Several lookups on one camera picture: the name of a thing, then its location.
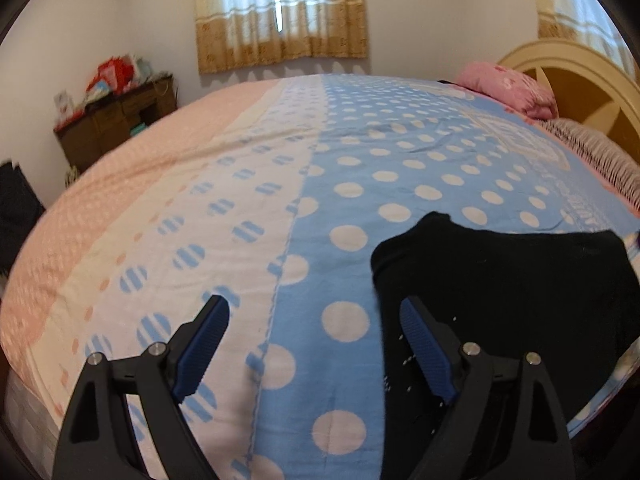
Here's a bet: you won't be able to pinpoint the black pants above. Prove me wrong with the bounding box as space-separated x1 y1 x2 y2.
371 211 639 471

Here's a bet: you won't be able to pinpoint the grey patterned mattress side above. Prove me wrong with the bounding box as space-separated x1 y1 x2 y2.
3 370 60 479

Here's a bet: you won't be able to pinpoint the black folding chair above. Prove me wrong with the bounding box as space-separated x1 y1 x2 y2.
0 160 46 275

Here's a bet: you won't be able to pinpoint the striped pillow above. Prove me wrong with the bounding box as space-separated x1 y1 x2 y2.
542 118 640 210

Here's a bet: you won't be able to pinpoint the pink blue dotted bedspread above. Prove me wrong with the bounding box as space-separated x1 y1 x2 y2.
1 75 639 479

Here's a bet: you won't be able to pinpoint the pink floral pillow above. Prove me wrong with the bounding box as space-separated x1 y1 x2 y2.
454 62 559 120

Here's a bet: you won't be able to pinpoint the dark wooden desk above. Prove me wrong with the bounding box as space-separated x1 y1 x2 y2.
54 74 178 174

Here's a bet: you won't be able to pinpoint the cream wooden headboard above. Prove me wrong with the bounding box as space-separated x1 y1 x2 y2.
499 38 640 160

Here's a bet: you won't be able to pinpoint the teal box under desk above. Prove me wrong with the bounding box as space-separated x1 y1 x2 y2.
130 122 148 136

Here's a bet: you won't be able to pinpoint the white card on desk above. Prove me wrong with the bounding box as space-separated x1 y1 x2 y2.
54 90 75 124

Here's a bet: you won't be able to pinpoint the red gift bag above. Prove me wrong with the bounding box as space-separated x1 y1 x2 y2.
86 56 134 94

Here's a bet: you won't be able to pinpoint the beige side curtain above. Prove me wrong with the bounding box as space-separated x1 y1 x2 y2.
536 0 639 81

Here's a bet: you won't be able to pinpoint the beige window curtain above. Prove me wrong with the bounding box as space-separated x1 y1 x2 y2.
194 0 369 75

